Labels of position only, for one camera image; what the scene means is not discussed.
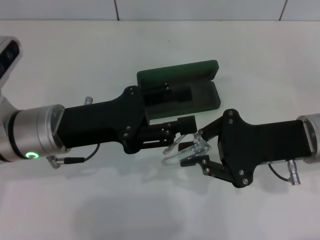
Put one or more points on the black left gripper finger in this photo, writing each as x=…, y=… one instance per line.
x=160, y=96
x=186, y=124

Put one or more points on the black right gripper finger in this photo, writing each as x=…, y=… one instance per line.
x=215, y=170
x=212, y=128

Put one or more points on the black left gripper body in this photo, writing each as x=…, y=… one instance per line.
x=100, y=122

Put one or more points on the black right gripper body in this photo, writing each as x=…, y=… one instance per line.
x=262, y=142

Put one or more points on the clear white glasses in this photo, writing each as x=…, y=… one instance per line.
x=192, y=148

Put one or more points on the green glasses case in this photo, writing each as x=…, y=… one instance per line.
x=175, y=71

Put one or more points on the silver connector plug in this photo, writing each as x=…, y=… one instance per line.
x=88, y=100

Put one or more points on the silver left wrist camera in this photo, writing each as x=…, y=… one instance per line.
x=8, y=57

